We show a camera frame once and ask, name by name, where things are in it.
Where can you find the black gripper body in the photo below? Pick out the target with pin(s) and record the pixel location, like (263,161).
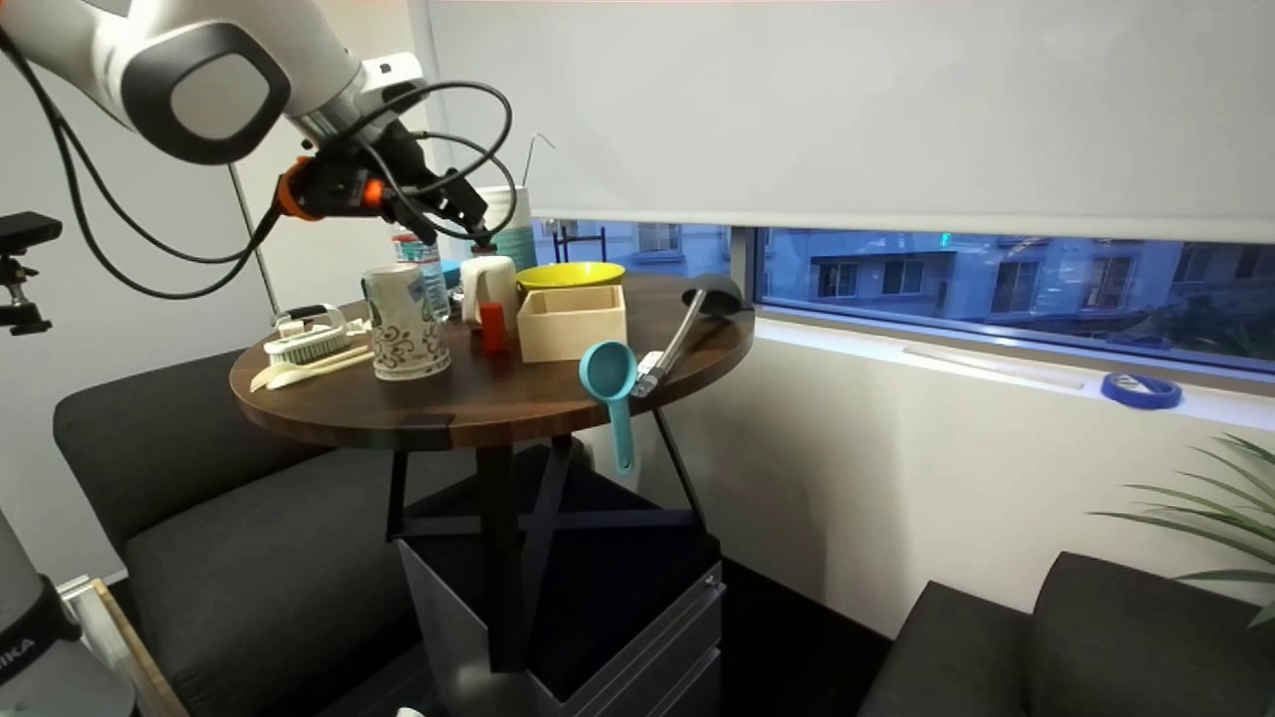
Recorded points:
(365,182)

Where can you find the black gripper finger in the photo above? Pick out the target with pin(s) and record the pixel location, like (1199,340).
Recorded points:
(422,226)
(466,211)

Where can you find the swirl print paper cup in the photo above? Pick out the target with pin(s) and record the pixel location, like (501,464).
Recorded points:
(404,324)
(412,376)

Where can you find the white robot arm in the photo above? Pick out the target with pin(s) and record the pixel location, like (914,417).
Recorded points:
(162,53)

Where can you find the clear plastic water bottle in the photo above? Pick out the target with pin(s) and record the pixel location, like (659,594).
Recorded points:
(430,264)

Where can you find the yellow bowl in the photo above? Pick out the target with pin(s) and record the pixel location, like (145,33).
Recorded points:
(573,276)

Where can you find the white scrub brush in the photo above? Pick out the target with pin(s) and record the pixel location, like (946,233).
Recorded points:
(314,335)

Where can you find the beige bead tray box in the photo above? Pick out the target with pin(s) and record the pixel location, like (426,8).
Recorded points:
(573,333)

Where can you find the cream plastic fork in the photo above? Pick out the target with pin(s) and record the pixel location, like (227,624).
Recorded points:
(302,372)

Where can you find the teal plastic scoop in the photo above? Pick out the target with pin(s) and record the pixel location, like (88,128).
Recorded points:
(606,372)

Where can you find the white roller blind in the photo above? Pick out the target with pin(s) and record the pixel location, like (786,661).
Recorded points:
(862,105)

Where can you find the black metal bin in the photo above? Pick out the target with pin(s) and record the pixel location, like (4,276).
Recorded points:
(623,624)

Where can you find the wood edged mounting board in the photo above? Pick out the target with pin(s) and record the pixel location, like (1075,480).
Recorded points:
(126,652)

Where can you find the window pane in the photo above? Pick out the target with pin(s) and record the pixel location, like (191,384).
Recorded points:
(996,284)

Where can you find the blue tape roll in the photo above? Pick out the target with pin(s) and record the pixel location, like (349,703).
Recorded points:
(1104,389)

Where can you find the green potted plant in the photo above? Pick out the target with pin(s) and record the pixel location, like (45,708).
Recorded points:
(1221,518)

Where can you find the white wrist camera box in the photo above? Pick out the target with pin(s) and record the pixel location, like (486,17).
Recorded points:
(393,72)

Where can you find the black camera on tripod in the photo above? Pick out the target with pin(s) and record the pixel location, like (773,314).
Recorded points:
(25,229)

